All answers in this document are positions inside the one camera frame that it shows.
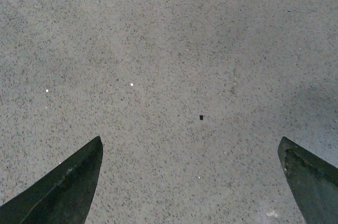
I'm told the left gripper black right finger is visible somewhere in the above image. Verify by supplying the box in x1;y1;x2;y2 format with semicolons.
278;137;337;224

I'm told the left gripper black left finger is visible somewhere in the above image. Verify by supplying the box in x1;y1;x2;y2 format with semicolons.
1;136;103;224

